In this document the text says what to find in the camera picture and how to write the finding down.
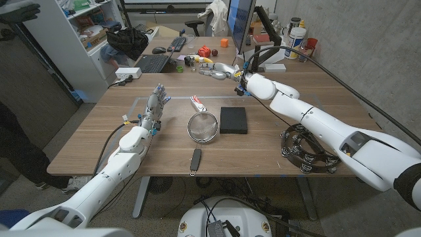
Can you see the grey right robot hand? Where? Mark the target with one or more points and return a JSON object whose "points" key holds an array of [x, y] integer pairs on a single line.
{"points": [[225, 70]]}

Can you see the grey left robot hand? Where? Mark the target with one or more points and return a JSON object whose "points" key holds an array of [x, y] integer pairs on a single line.
{"points": [[154, 107]]}

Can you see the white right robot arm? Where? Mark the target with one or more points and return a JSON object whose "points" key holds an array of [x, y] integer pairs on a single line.
{"points": [[329, 128]]}

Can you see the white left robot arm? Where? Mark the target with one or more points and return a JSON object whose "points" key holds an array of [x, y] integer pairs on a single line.
{"points": [[95, 189]]}

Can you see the red white toothpaste box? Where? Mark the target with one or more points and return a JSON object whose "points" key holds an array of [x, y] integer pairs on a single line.
{"points": [[197, 104]]}

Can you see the yellow banana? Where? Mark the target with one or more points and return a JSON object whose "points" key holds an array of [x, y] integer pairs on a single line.
{"points": [[207, 60]]}

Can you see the dark red ball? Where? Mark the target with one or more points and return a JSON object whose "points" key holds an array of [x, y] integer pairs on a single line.
{"points": [[214, 52]]}

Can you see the orange cube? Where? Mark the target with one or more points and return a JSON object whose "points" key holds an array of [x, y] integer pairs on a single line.
{"points": [[224, 43]]}

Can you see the red toy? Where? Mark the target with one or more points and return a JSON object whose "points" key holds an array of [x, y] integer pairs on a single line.
{"points": [[204, 51]]}

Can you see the small clear glass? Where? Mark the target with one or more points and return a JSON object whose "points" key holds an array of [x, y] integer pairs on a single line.
{"points": [[193, 67]]}

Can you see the small black device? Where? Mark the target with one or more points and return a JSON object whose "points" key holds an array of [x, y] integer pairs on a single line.
{"points": [[188, 61]]}

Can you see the white power strip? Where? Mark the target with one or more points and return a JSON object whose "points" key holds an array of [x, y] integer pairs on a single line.
{"points": [[127, 73]]}

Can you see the black laptop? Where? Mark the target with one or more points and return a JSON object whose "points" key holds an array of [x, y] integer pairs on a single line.
{"points": [[153, 63]]}

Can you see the small green cup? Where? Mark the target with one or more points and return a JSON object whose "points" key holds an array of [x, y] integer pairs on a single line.
{"points": [[179, 69]]}

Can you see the red book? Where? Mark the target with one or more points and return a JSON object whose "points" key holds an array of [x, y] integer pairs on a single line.
{"points": [[261, 37]]}

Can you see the black foam block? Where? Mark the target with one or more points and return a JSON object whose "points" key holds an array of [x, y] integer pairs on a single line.
{"points": [[233, 120]]}

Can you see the white flat box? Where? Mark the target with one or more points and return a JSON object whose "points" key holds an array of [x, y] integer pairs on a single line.
{"points": [[275, 68]]}

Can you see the computer monitor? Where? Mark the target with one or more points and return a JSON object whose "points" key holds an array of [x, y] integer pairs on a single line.
{"points": [[240, 19]]}

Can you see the white jacket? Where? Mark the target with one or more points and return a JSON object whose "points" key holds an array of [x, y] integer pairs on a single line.
{"points": [[217, 16]]}

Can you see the black keyboard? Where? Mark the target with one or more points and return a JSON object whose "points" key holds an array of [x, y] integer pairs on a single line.
{"points": [[177, 43]]}

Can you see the black computer mouse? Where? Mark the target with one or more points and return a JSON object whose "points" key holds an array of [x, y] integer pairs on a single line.
{"points": [[158, 50]]}

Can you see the black bag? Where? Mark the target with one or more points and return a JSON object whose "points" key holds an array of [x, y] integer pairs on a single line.
{"points": [[128, 42]]}

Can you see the white canister blue label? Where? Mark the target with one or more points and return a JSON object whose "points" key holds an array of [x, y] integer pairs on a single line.
{"points": [[294, 39]]}

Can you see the black round floor fan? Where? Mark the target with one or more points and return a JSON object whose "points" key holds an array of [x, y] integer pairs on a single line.
{"points": [[160, 185]]}

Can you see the grey keyboard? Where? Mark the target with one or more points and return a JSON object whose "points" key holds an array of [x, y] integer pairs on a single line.
{"points": [[144, 29]]}

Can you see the clear plastic jar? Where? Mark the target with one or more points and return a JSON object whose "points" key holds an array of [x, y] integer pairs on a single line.
{"points": [[304, 54]]}

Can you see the bottle with black lid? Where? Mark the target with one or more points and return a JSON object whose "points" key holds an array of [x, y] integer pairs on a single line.
{"points": [[293, 23]]}

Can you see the yellow bottle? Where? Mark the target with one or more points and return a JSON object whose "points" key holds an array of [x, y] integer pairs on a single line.
{"points": [[302, 24]]}

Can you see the cardboard box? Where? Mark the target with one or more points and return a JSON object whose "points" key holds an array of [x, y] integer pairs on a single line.
{"points": [[93, 39]]}

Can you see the grey table leg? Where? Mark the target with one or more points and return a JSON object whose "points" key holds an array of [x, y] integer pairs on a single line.
{"points": [[140, 197], [307, 199]]}

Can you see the black tambourine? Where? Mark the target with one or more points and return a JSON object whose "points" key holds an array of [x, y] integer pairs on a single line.
{"points": [[289, 154]]}

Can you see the white shelf cabinet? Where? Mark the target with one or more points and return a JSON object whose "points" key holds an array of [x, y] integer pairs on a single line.
{"points": [[59, 36]]}

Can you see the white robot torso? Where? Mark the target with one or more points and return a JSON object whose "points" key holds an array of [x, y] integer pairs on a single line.
{"points": [[227, 214]]}

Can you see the person in dark clothes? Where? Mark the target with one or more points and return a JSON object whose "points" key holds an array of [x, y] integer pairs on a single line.
{"points": [[19, 151]]}

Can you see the black glove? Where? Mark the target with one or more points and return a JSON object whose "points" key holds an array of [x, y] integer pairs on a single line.
{"points": [[19, 13]]}

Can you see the blue fabric item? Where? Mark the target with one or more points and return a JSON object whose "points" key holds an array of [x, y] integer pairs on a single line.
{"points": [[11, 218]]}

